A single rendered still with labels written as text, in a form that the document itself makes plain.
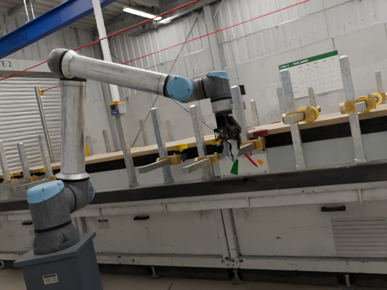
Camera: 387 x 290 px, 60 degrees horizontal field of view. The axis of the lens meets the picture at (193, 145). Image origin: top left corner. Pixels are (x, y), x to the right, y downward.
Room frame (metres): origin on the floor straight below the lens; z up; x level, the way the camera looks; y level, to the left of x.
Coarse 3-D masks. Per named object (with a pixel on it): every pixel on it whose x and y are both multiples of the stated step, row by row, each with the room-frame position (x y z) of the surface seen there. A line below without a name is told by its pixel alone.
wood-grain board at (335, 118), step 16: (336, 112) 2.30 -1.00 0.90; (368, 112) 1.58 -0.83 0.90; (384, 112) 1.54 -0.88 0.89; (256, 128) 2.23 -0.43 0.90; (272, 128) 1.82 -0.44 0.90; (288, 128) 1.75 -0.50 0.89; (304, 128) 1.72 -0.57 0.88; (192, 144) 2.03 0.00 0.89; (96, 160) 2.42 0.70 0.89; (0, 176) 3.00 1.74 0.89
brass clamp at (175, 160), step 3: (168, 156) 1.93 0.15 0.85; (171, 156) 1.89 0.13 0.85; (174, 156) 1.87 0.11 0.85; (177, 156) 1.89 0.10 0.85; (159, 159) 1.92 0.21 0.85; (162, 159) 1.91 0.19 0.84; (171, 159) 1.88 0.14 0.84; (174, 159) 1.87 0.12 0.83; (177, 159) 1.88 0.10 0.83; (171, 162) 1.88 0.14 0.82; (174, 162) 1.87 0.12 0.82; (177, 162) 1.88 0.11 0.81; (180, 162) 1.90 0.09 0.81; (168, 165) 1.89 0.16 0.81
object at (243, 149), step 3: (264, 138) 1.78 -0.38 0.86; (246, 144) 1.59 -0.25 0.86; (249, 144) 1.57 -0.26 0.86; (252, 144) 1.61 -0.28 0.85; (240, 147) 1.51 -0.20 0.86; (243, 147) 1.49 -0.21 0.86; (246, 147) 1.53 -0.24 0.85; (249, 147) 1.56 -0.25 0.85; (252, 147) 1.60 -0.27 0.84; (255, 147) 1.63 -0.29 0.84; (240, 150) 1.46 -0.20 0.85; (243, 150) 1.49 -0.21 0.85; (246, 150) 1.53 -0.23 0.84; (249, 150) 1.56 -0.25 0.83; (240, 153) 1.45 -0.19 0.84; (243, 153) 1.48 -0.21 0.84
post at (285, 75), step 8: (280, 72) 1.56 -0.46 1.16; (288, 72) 1.54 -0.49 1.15; (288, 80) 1.54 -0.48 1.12; (288, 88) 1.55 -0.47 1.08; (288, 96) 1.55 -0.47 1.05; (288, 104) 1.55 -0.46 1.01; (288, 112) 1.56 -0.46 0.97; (296, 128) 1.55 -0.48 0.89; (296, 136) 1.55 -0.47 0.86; (296, 144) 1.55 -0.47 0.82; (296, 152) 1.55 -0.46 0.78; (296, 160) 1.56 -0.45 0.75; (304, 160) 1.55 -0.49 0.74
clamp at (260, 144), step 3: (249, 141) 1.65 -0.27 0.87; (252, 141) 1.64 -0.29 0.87; (255, 141) 1.64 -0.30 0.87; (258, 141) 1.63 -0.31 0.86; (261, 141) 1.62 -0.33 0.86; (264, 141) 1.66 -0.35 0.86; (243, 144) 1.67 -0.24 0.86; (255, 144) 1.64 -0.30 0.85; (258, 144) 1.63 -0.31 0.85; (261, 144) 1.62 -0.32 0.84; (264, 144) 1.65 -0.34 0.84; (258, 147) 1.63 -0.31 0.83; (261, 147) 1.62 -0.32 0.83; (264, 147) 1.65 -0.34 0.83; (252, 150) 1.65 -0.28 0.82; (255, 150) 1.64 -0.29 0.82
